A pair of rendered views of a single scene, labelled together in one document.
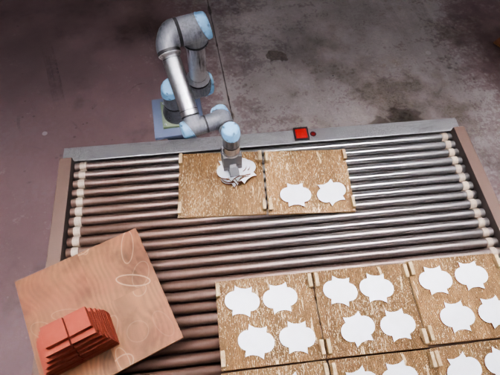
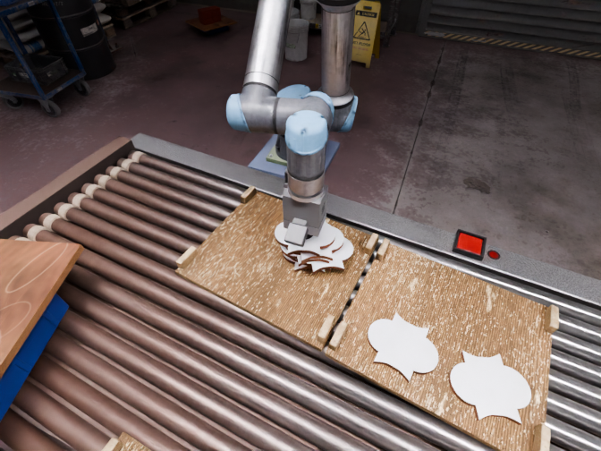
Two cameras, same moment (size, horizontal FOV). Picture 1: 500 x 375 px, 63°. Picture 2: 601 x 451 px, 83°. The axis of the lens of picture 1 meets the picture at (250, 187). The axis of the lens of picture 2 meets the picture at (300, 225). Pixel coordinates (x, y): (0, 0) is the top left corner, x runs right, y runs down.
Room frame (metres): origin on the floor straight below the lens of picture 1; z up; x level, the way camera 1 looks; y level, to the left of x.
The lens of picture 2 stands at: (0.57, -0.21, 1.64)
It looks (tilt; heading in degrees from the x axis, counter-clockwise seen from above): 48 degrees down; 35
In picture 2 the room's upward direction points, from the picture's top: straight up
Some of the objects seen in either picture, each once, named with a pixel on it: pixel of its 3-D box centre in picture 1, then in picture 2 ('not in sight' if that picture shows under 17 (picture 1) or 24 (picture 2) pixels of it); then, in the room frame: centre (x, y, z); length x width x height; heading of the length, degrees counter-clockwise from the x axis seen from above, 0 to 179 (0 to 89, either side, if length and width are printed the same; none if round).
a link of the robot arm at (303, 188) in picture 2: (230, 146); (304, 177); (1.01, 0.09, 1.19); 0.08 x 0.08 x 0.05
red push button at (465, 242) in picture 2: (300, 134); (469, 244); (1.30, -0.25, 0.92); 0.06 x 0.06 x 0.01; 9
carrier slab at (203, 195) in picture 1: (221, 183); (281, 255); (0.97, 0.14, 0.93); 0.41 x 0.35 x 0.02; 96
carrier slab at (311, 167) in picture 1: (307, 181); (444, 331); (1.02, -0.28, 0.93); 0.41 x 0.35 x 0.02; 96
